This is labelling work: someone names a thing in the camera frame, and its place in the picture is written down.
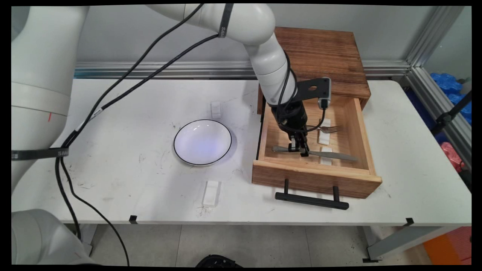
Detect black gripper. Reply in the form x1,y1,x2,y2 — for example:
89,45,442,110
270,99,310,157

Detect silver table knife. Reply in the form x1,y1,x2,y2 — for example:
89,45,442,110
272,145,359,163

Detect light wooden drawer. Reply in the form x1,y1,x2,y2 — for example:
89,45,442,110
252,89,383,199

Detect silver fork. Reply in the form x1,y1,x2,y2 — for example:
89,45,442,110
307,124,344,134

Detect white plate with black rim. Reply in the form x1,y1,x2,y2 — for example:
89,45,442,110
173,119,232,166

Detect dark wooden drawer cabinet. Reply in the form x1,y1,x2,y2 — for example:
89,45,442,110
257,26,372,114

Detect black round floor object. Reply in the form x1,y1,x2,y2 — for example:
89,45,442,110
195,254,244,268

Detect grey table leg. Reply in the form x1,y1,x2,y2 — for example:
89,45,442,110
363,226,458,263
80,224,98,257

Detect red plastic bag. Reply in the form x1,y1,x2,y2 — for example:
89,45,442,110
441,142,466,173

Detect black tripod pole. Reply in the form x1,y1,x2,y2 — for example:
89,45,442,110
430,90,472,136

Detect blue plastic bags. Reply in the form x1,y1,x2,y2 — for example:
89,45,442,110
430,73,472,125

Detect orange box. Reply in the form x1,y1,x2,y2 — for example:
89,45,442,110
422,226,472,265

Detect black drawer handle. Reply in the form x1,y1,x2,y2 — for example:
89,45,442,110
275,179,349,210

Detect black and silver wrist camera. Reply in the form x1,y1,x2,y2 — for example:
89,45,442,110
295,77,332,110

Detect aluminium side rail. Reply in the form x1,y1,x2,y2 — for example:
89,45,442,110
400,67,472,172

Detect black strap white lettering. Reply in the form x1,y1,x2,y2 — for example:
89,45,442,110
218,4,234,38
11,148,70,161

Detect aluminium rear rail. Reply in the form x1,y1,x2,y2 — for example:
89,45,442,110
73,60,411,80

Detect black cable with white label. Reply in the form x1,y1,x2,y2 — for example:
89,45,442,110
55,34,298,241

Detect aluminium corner post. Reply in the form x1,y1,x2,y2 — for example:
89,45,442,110
405,6,466,69

